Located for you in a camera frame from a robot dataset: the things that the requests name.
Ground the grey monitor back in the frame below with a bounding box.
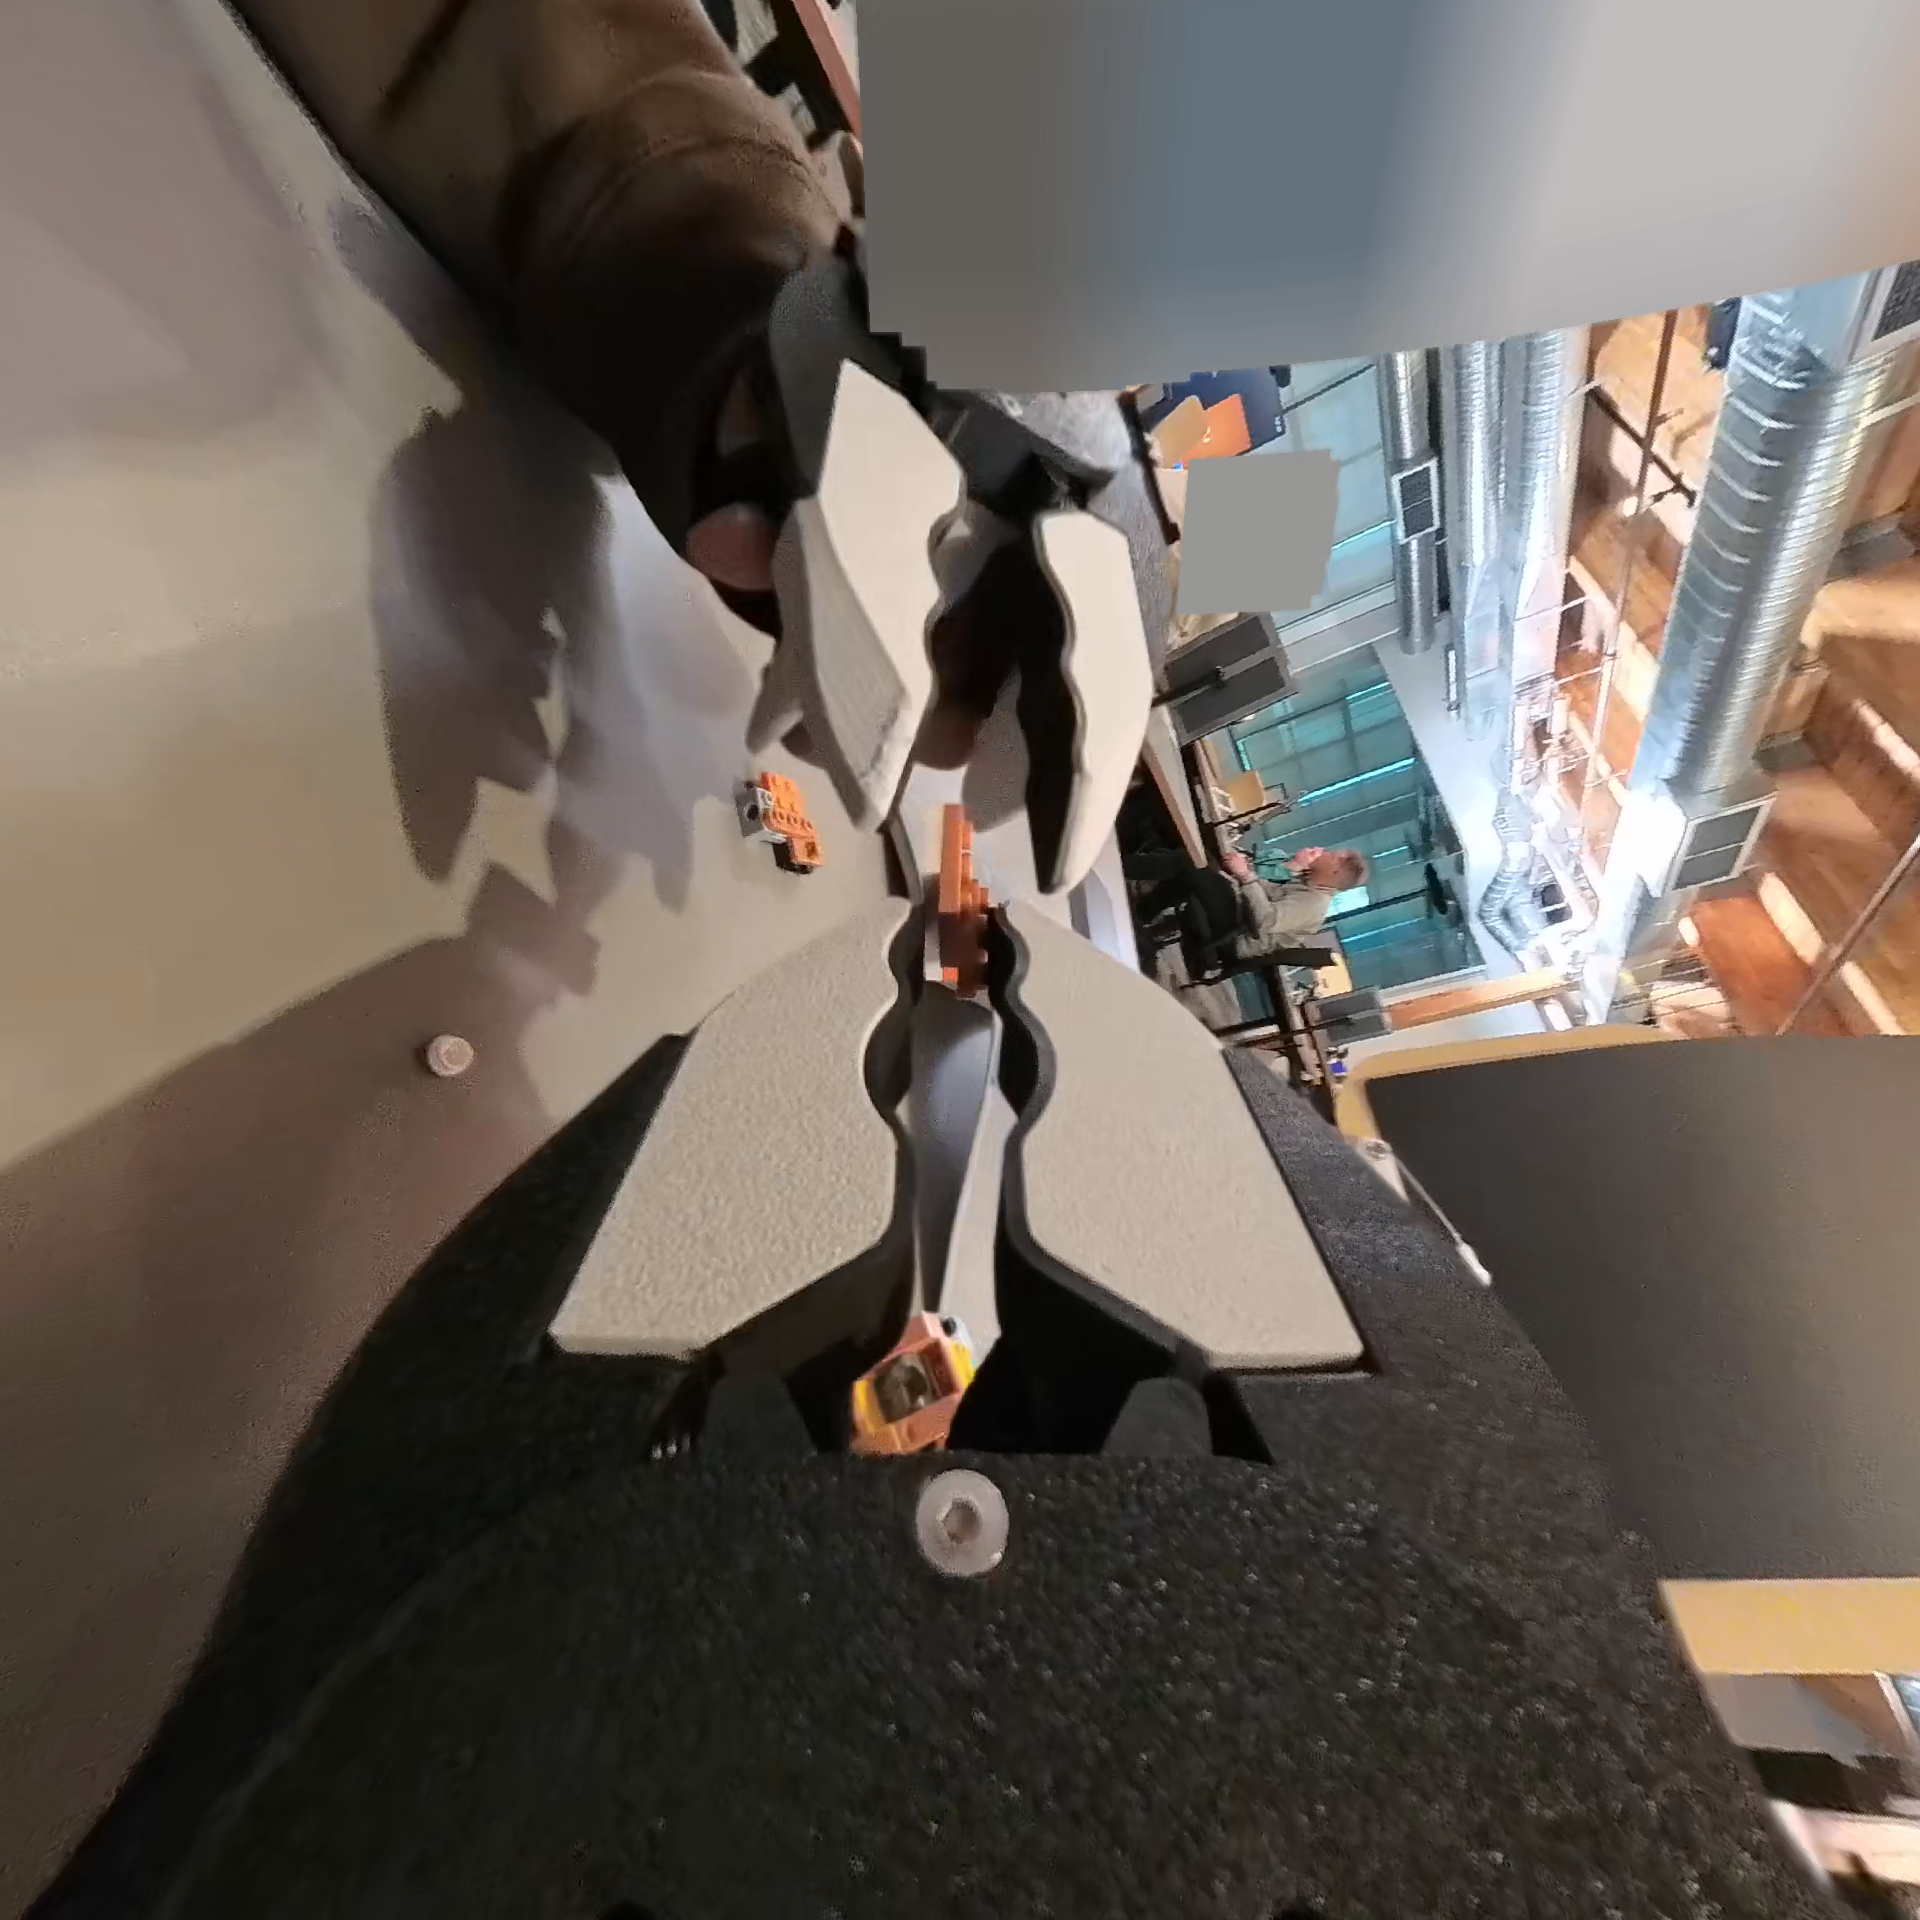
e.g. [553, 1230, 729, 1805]
[1162, 607, 1299, 744]

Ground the person's left forearm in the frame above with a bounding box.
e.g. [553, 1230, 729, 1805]
[225, 0, 873, 496]

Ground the orange toy brick model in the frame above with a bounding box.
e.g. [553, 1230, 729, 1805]
[852, 1312, 977, 1453]

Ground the black wooden-edged table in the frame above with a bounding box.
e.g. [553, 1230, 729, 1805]
[1335, 1025, 1920, 1682]

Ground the person's left hand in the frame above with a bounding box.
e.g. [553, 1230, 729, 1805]
[660, 356, 1041, 775]

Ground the long silver air duct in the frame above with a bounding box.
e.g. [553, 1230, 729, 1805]
[1381, 348, 1445, 646]
[1463, 335, 1568, 633]

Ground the black office chair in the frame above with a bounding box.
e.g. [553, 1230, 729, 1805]
[1155, 862, 1279, 991]

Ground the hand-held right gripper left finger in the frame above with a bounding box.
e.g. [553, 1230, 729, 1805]
[547, 896, 921, 1364]

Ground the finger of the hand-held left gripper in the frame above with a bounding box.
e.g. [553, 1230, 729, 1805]
[772, 359, 970, 833]
[1027, 514, 1162, 898]

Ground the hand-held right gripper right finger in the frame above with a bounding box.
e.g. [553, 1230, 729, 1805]
[989, 896, 1370, 1374]

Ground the small orange black brick assembly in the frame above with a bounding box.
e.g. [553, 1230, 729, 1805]
[736, 768, 828, 873]

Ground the large silver duct with vents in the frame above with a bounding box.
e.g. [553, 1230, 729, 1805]
[1591, 293, 1892, 962]

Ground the orange plate assembly grey underside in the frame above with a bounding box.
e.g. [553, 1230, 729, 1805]
[921, 801, 999, 998]

